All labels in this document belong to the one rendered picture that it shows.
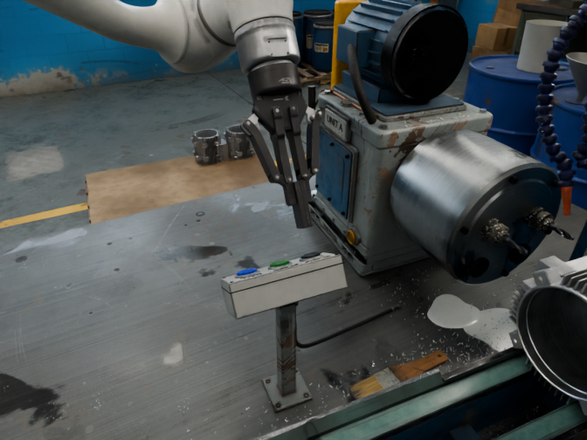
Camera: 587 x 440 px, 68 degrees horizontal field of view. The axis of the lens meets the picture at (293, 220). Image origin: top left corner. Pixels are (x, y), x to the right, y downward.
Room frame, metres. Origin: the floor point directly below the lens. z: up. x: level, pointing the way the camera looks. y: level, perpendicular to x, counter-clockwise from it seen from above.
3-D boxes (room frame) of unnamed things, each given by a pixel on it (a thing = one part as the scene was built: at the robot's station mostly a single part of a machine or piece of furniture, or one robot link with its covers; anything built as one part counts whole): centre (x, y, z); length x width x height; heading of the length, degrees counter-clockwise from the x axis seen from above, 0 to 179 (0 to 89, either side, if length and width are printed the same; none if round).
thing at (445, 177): (0.76, -0.32, 1.04); 0.37 x 0.25 x 0.25; 22
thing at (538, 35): (2.48, -1.34, 0.99); 0.24 x 0.22 x 0.24; 27
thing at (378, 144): (0.98, -0.23, 0.99); 0.35 x 0.31 x 0.37; 22
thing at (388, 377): (0.50, -0.20, 0.80); 0.21 x 0.05 x 0.01; 118
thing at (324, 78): (5.71, -0.37, 0.37); 1.20 x 0.80 x 0.74; 112
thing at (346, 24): (1.01, -0.18, 1.16); 0.33 x 0.26 x 0.42; 22
